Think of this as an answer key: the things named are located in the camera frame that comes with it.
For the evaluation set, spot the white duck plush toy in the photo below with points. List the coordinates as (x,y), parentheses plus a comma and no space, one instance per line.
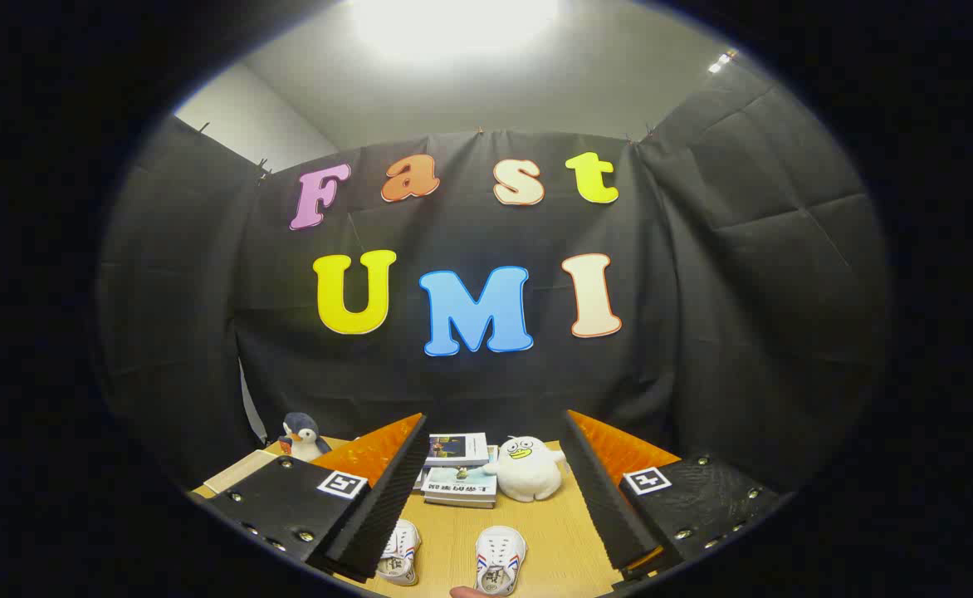
(528,473)

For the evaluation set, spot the pale green cover book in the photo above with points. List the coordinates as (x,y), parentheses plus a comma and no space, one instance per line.
(462,486)

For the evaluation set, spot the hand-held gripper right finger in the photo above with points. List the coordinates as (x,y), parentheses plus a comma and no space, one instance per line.
(607,498)

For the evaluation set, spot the grey penguin plush toy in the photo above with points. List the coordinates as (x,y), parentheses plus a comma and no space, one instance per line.
(305,444)

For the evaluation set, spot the white book blue picture cover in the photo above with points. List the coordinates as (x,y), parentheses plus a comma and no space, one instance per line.
(457,448)

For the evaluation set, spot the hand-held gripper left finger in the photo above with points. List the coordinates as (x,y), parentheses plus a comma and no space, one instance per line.
(387,507)

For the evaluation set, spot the beige fabric storage box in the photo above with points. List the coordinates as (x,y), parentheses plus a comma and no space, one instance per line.
(237,472)

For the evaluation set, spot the white canvas shoe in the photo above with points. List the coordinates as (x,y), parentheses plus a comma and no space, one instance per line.
(403,552)
(499,552)

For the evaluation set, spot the grey book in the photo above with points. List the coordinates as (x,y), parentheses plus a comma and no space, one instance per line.
(460,503)

